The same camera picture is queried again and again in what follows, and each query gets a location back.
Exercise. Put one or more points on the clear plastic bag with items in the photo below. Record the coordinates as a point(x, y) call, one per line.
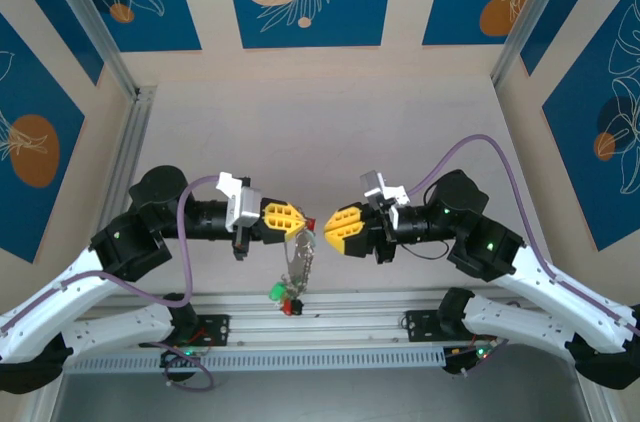
point(297, 262)

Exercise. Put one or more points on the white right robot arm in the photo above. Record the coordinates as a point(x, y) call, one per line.
point(545, 297)

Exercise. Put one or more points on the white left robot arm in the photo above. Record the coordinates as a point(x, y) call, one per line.
point(50, 302)

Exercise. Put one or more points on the red key cap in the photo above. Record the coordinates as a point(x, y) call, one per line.
point(311, 224)
point(287, 308)

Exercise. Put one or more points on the green key cap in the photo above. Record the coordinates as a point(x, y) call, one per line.
point(275, 292)

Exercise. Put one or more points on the black key cap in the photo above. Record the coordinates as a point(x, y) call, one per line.
point(297, 308)

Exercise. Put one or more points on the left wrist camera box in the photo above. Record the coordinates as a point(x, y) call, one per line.
point(242, 204)

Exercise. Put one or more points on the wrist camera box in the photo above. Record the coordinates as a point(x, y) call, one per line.
point(380, 189)
point(242, 204)

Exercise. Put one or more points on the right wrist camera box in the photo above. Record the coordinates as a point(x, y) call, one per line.
point(380, 189)

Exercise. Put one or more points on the aluminium side rail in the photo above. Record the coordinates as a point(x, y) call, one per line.
point(132, 152)

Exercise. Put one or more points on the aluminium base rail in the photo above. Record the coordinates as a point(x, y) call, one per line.
point(350, 322)

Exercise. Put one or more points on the aluminium frame post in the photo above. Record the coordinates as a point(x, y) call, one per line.
point(530, 12)
point(90, 17)

